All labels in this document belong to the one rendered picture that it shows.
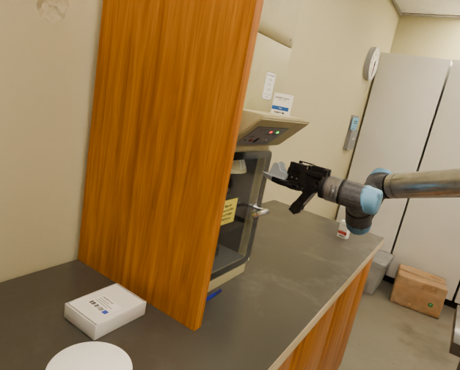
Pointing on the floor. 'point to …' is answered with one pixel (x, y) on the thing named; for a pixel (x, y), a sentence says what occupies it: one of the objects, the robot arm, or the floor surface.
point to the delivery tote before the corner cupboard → (377, 270)
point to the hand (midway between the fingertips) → (265, 175)
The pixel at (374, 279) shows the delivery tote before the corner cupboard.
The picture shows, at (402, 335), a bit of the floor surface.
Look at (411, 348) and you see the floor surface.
